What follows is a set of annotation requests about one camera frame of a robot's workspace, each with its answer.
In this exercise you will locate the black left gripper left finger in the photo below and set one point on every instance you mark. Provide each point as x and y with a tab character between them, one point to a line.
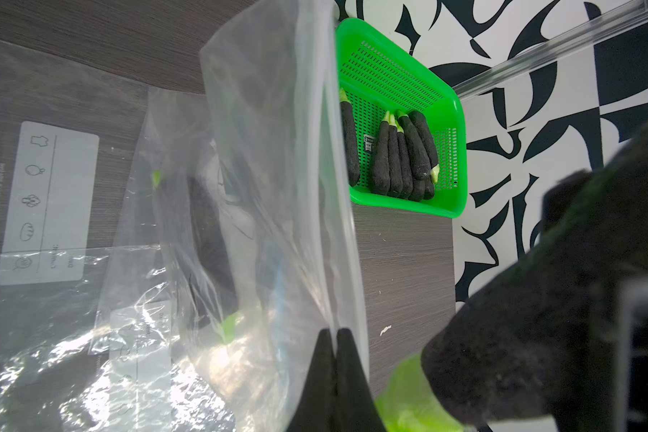
314	410

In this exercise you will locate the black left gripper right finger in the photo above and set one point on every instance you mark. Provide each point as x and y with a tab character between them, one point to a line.
354	408

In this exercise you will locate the lifted clear zip-top bag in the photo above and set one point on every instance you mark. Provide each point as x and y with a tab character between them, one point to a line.
269	147

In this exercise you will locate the near clear zip-top bag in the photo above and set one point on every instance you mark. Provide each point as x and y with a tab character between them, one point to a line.
99	350

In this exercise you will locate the far clear zip-top bag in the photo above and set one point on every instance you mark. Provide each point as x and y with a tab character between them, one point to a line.
76	175

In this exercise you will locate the green plastic basket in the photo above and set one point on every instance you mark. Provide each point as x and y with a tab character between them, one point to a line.
384	84

